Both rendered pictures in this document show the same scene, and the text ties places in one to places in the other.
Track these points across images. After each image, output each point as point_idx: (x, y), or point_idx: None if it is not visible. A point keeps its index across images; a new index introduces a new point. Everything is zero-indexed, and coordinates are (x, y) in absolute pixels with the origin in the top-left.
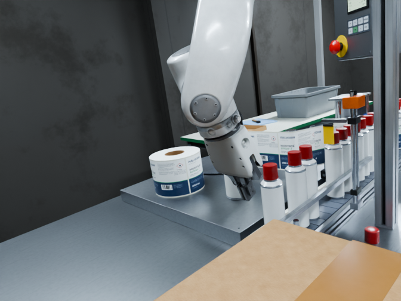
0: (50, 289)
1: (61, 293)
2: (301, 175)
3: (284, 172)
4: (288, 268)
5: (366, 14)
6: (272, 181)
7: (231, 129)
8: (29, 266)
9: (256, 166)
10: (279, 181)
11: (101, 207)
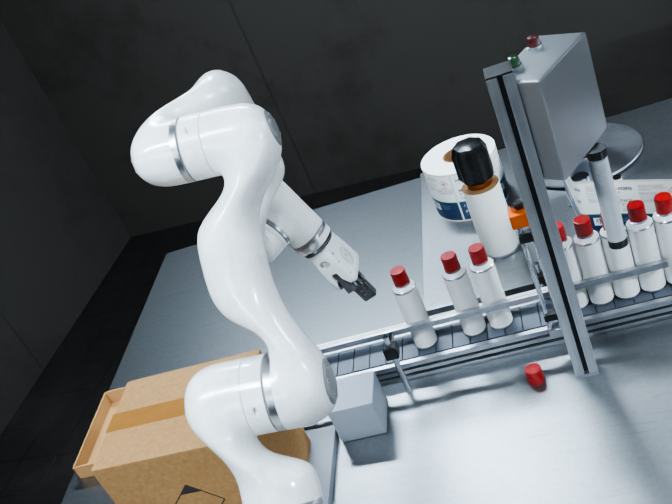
0: (282, 298)
1: (285, 305)
2: (450, 284)
3: None
4: None
5: None
6: (397, 287)
7: (313, 251)
8: (288, 262)
9: (344, 282)
10: (404, 289)
11: (398, 192)
